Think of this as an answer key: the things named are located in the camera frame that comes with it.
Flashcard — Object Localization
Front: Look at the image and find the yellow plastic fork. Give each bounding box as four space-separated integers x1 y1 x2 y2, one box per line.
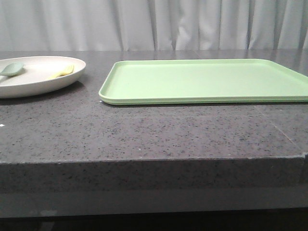
47 64 74 80

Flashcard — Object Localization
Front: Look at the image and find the cream round plate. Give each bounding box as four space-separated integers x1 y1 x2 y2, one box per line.
0 56 86 99

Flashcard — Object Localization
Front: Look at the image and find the light green plastic tray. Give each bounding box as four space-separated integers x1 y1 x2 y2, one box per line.
99 59 308 105

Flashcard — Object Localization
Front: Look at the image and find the sage green plastic spoon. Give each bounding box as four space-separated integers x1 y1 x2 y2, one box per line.
0 62 24 77

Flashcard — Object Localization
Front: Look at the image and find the white pleated curtain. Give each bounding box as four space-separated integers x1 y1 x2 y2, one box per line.
0 0 308 51

